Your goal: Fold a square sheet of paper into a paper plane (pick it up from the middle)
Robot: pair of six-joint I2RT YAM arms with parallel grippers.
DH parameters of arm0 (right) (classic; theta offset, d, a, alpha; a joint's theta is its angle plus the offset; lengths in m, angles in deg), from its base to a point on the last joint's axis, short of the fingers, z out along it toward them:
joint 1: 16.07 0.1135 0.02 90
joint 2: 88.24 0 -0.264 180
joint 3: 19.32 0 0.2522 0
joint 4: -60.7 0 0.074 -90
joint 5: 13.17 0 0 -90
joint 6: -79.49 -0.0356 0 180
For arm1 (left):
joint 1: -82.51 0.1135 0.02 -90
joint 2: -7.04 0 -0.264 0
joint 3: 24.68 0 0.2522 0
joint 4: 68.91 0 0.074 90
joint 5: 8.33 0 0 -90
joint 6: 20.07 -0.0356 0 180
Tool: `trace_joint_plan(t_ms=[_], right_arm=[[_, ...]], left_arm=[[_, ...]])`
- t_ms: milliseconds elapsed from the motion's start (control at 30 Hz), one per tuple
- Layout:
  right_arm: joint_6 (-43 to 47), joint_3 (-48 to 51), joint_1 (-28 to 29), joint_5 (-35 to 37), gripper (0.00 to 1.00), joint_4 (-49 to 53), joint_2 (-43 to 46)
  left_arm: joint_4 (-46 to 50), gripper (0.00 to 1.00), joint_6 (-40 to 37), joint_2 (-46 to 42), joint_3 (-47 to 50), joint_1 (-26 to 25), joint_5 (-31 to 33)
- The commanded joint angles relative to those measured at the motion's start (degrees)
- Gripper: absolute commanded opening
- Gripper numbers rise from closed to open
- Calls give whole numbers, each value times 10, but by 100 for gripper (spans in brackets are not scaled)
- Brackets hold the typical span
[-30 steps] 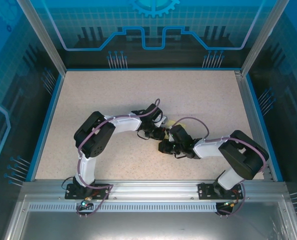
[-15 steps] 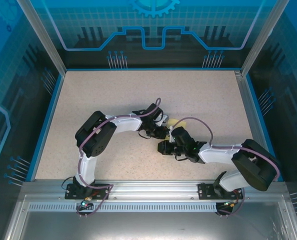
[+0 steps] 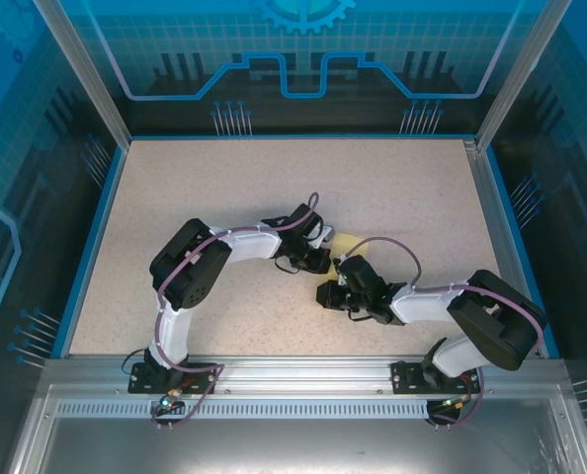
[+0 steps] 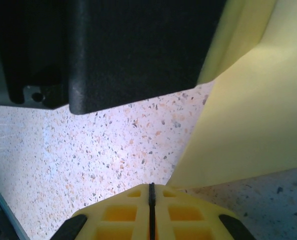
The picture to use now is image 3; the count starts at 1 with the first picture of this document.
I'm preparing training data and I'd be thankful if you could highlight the aluminium mounting beam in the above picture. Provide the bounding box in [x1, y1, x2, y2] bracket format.
[41, 354, 571, 397]

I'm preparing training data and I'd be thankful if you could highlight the blue table edge strip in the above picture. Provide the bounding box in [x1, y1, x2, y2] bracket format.
[50, 145, 128, 359]
[483, 146, 562, 359]

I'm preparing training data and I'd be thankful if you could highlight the grey metal tray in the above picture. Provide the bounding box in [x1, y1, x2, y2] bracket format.
[6, 383, 587, 474]

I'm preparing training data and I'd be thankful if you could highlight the blue gear print panel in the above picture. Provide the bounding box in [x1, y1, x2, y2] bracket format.
[55, 0, 546, 138]

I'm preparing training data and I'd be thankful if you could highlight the blue grid print panel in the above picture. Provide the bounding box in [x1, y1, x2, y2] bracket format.
[485, 0, 587, 474]
[0, 0, 128, 474]

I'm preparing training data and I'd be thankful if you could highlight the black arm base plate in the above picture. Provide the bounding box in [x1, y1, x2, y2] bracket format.
[390, 359, 490, 395]
[127, 361, 220, 395]

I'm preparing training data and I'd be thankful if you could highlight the slotted grey cable duct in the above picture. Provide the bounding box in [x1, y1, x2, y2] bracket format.
[54, 400, 436, 421]

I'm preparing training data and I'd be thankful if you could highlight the cable connector with green light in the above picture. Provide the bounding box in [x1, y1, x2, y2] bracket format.
[155, 388, 185, 412]
[439, 394, 474, 412]

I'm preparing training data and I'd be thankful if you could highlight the aluminium table rail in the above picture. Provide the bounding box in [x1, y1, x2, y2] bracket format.
[462, 139, 543, 357]

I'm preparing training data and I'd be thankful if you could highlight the thin black cable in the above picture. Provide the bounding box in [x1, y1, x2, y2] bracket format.
[121, 349, 149, 379]

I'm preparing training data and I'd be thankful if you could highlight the aluminium frame post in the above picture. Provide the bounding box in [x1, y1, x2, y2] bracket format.
[472, 0, 571, 152]
[32, 0, 132, 149]

